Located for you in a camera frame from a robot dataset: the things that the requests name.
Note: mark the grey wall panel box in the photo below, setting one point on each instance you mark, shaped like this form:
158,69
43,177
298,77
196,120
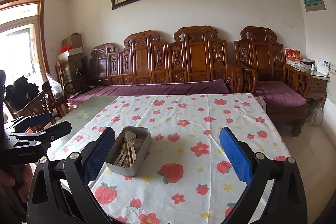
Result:
314,5

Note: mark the red greeting card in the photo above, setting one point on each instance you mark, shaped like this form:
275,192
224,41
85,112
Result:
292,57

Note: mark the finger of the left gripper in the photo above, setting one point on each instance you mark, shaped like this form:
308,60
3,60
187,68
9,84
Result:
22,123
52,133

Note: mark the purple armchair cushion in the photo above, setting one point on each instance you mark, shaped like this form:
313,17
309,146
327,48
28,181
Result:
278,94

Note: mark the long carved wooden sofa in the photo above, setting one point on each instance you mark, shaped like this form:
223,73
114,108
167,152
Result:
197,54

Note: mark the clear plastic bag left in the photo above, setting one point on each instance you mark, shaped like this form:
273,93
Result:
56,88

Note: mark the plastic bag under table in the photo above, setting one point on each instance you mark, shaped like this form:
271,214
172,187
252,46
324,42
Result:
315,116

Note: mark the light bamboo chopstick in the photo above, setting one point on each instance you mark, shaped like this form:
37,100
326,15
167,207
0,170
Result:
128,153

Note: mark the strawberry flower tablecloth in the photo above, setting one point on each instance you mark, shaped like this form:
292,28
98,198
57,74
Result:
185,177

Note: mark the purple sofa cushion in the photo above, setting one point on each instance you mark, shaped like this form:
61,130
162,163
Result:
201,87

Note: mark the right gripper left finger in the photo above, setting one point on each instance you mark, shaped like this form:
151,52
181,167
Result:
81,168

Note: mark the cardboard box top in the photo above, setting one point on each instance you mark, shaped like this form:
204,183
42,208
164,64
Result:
74,40

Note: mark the white device box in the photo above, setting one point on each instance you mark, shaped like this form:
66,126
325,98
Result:
323,67

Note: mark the cream plastic fork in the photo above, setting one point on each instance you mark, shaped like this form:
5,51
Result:
121,156

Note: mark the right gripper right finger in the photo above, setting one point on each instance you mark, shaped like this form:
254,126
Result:
251,168

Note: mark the wooden side table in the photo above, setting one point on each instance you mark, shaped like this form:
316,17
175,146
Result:
311,85

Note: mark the cream plastic spoon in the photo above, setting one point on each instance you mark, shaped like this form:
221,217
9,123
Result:
131,137

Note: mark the wooden door frame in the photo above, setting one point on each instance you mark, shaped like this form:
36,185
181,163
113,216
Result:
38,22

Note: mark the metal rectangular tray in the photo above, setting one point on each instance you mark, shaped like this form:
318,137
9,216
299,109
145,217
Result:
125,170

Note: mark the carved wooden armchair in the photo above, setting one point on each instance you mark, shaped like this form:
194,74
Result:
261,58

